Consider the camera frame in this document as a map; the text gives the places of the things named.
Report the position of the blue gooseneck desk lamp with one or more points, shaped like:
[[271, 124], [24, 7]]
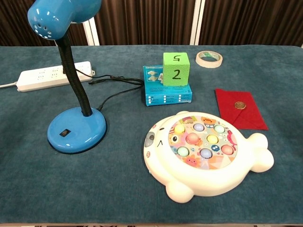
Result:
[[78, 127]]

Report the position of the blue cardboard box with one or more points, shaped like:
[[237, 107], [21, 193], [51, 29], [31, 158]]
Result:
[[165, 94]]

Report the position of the green numbered foam cube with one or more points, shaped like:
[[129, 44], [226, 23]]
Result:
[[176, 71]]

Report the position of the white seal whack-a-mole toy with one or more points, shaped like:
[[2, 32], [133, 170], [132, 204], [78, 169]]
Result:
[[203, 153]]

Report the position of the beige masking tape roll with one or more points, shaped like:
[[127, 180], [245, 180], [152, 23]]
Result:
[[208, 62]]

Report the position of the teal table cloth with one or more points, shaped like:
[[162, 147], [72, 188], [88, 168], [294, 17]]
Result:
[[94, 184]]

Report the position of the dark brown pleated curtain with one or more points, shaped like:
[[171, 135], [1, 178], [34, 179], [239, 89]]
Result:
[[146, 21]]

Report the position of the red envelope with wax seal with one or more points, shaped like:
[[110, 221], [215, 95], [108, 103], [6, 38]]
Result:
[[246, 111]]

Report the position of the white power strip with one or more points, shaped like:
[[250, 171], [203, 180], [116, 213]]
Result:
[[42, 78]]

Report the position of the white partition frame post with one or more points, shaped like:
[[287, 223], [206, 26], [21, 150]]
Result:
[[91, 32], [197, 22]]

